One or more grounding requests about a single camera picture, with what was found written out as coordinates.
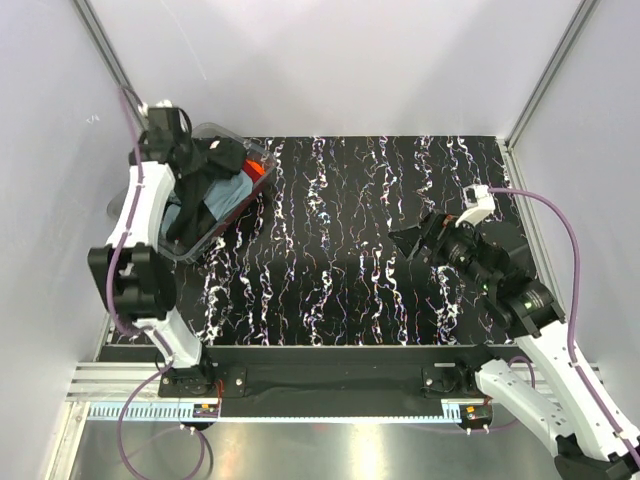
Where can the clear plastic bin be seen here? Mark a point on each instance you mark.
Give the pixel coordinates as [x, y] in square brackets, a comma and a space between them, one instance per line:
[158, 206]

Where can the orange black connector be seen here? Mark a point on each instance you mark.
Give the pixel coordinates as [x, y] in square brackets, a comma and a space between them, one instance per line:
[477, 413]
[206, 410]

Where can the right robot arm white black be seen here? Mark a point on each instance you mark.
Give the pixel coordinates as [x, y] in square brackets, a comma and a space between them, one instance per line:
[495, 258]

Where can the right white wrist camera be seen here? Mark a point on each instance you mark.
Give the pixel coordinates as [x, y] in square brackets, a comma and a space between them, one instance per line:
[479, 204]

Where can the left aluminium frame post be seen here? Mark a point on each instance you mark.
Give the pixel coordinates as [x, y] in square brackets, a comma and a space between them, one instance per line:
[107, 52]

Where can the black t shirt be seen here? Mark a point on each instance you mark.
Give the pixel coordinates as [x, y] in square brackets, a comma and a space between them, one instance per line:
[213, 159]

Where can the orange t shirt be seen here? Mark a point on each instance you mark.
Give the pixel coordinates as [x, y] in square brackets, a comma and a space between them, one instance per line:
[254, 170]

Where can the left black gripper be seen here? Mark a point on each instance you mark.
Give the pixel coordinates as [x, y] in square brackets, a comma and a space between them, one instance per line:
[186, 134]

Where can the aluminium rail crossbar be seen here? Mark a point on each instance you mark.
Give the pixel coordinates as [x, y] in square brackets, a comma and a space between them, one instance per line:
[102, 381]

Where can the black marbled table mat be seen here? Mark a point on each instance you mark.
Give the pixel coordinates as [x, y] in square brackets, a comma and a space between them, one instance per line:
[310, 262]

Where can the light blue t shirt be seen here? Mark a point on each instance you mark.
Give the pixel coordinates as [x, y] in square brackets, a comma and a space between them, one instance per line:
[222, 198]

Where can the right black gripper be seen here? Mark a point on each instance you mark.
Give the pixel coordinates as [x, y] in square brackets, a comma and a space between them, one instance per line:
[437, 229]

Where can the right orange black connector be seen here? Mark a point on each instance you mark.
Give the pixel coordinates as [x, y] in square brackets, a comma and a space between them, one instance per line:
[477, 413]

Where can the right aluminium frame post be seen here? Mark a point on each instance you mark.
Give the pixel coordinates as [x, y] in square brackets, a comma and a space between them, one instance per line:
[568, 40]

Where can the white slotted cable duct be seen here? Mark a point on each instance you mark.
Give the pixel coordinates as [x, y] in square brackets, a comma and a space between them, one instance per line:
[434, 413]

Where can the left orange black connector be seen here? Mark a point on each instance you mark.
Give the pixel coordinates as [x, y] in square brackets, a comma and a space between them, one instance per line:
[206, 410]

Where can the aluminium frame post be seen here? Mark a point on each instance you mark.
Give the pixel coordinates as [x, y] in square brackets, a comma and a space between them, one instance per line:
[107, 52]
[568, 40]

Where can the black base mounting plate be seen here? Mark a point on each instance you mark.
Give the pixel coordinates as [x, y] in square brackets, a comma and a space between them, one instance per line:
[359, 379]

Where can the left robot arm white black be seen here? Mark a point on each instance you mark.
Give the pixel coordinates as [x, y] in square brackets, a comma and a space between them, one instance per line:
[136, 287]

